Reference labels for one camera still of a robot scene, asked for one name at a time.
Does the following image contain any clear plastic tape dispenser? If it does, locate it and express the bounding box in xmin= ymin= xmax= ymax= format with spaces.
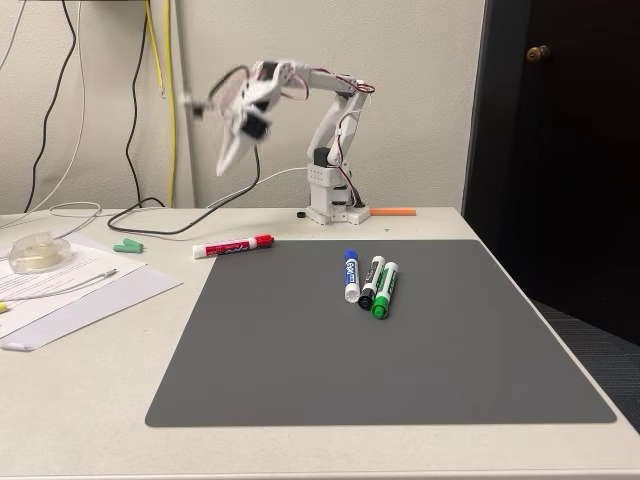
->
xmin=8 ymin=232 xmax=77 ymax=275

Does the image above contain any black wall cable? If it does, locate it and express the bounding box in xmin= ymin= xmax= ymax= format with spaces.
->
xmin=124 ymin=0 xmax=151 ymax=204
xmin=24 ymin=0 xmax=79 ymax=214

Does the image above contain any blue dry erase marker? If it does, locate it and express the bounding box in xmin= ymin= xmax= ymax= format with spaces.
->
xmin=343 ymin=248 xmax=362 ymax=304

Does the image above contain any white mounted camera module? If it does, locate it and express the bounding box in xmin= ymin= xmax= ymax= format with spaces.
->
xmin=178 ymin=88 xmax=212 ymax=120

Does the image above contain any black camera cable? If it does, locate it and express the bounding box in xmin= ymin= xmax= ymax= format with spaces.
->
xmin=107 ymin=64 xmax=262 ymax=236

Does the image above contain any white charging cable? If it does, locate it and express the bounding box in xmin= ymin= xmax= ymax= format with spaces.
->
xmin=0 ymin=201 xmax=120 ymax=303

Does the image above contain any white wall trim strip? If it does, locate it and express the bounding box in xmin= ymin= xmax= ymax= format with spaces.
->
xmin=167 ymin=0 xmax=196 ymax=209

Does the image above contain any long yellow wall cable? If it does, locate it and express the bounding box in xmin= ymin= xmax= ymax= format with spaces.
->
xmin=163 ymin=0 xmax=178 ymax=207

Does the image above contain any short yellow wall cable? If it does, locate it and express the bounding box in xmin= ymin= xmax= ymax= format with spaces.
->
xmin=143 ymin=0 xmax=167 ymax=100

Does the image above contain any white arm power cable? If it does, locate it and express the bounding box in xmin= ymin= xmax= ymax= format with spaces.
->
xmin=205 ymin=166 xmax=309 ymax=210

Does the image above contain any green dry erase marker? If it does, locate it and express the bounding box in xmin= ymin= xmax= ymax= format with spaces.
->
xmin=370 ymin=261 xmax=400 ymax=320

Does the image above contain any black dry erase marker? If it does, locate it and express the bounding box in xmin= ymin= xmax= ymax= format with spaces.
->
xmin=357 ymin=255 xmax=386 ymax=310

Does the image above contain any red dry erase marker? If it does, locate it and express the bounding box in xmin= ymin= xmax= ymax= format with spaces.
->
xmin=191 ymin=232 xmax=276 ymax=260

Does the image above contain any dark door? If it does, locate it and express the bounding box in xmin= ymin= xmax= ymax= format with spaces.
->
xmin=462 ymin=0 xmax=640 ymax=346

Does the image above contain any white printed paper sheet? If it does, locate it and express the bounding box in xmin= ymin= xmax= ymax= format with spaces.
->
xmin=0 ymin=259 xmax=184 ymax=353
xmin=0 ymin=232 xmax=149 ymax=302

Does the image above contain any gray rectangular mat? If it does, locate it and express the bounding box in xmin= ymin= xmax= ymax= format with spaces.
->
xmin=144 ymin=238 xmax=619 ymax=429

